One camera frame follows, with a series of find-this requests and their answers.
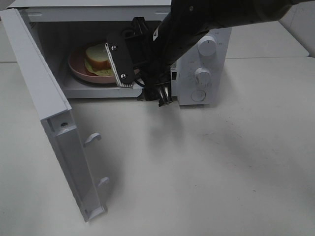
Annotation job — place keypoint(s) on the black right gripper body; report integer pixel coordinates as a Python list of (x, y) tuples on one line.
[(148, 50)]

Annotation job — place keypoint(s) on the white bread sandwich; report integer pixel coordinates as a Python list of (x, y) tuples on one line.
[(97, 60)]

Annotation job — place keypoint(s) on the pink round plate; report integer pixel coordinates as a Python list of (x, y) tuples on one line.
[(76, 63)]

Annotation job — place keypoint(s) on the round white door button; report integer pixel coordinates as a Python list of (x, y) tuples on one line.
[(198, 95)]

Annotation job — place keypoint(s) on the white microwave door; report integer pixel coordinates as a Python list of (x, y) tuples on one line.
[(55, 114)]

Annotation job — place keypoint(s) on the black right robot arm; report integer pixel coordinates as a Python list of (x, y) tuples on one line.
[(195, 18)]

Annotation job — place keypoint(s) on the glass microwave turntable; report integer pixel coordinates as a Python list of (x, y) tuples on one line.
[(79, 82)]

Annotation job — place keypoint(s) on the white microwave oven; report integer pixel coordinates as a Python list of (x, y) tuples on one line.
[(60, 26)]

